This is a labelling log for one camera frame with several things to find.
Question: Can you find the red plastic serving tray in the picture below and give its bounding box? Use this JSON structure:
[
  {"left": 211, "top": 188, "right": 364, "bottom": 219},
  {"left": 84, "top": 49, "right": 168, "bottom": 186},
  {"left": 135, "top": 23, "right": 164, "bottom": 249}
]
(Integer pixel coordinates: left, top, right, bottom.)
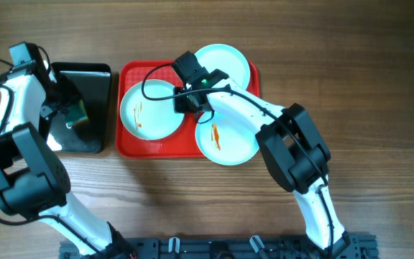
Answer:
[{"left": 115, "top": 59, "right": 262, "bottom": 160}]

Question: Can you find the black metal base rail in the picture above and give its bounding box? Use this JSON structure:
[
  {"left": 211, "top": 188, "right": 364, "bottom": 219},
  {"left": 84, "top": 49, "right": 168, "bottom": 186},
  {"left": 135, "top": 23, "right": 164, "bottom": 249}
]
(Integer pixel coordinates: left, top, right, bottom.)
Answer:
[{"left": 58, "top": 233, "right": 379, "bottom": 259}]

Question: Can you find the light blue plate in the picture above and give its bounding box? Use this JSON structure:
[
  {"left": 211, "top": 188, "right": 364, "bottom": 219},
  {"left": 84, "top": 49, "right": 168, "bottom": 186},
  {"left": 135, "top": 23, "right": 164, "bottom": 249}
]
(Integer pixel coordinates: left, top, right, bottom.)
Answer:
[
  {"left": 119, "top": 82, "right": 185, "bottom": 140},
  {"left": 195, "top": 43, "right": 251, "bottom": 90},
  {"left": 195, "top": 112, "right": 259, "bottom": 165}
]

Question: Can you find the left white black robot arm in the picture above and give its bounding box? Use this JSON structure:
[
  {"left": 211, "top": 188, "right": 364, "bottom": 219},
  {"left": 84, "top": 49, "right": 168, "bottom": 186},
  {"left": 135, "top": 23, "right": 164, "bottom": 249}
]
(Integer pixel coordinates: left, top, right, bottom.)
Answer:
[{"left": 0, "top": 60, "right": 137, "bottom": 258}]

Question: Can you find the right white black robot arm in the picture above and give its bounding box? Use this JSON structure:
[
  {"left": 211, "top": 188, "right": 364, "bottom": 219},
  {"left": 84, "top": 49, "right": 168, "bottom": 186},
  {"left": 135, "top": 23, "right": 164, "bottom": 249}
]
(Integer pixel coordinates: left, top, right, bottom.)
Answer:
[{"left": 175, "top": 68, "right": 345, "bottom": 258}]

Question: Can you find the black water tray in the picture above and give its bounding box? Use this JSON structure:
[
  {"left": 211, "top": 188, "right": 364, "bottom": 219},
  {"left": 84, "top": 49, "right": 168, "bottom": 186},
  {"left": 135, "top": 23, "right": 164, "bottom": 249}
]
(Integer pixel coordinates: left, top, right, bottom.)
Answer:
[{"left": 47, "top": 62, "right": 112, "bottom": 154}]

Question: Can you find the green yellow scrub sponge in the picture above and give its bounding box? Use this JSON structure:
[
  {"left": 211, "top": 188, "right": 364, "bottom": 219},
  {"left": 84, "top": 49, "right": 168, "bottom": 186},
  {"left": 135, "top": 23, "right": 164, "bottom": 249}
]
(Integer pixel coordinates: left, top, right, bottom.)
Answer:
[{"left": 65, "top": 100, "right": 88, "bottom": 128}]

